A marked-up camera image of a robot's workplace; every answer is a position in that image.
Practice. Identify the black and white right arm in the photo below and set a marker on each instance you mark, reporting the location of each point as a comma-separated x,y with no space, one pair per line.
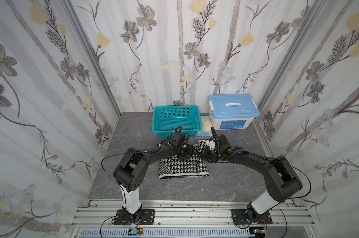
281,180

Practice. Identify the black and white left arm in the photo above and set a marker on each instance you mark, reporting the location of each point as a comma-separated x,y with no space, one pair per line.
131,170

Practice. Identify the aluminium rail frame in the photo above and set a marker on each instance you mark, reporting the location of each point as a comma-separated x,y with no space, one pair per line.
289,220

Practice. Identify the clear bag with yellow contents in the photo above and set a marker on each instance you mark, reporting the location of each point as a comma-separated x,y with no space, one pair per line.
205,132

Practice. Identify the black white houndstooth scarf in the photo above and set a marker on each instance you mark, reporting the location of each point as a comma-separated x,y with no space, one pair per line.
173,167

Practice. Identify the white slotted cable duct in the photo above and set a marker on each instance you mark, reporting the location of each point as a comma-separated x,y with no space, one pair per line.
188,232

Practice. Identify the white box with blue lid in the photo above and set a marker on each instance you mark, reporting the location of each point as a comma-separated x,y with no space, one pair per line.
232,111

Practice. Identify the teal plastic basket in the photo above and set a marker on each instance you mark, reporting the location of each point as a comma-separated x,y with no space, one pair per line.
166,119

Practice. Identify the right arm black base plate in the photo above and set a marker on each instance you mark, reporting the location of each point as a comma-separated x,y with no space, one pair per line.
250,217

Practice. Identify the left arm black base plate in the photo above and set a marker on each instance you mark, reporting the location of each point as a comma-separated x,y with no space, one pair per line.
141,217

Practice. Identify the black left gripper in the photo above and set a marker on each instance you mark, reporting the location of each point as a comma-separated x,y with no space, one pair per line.
190,150

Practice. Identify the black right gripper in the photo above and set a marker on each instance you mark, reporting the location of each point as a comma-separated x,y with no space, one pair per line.
214,151

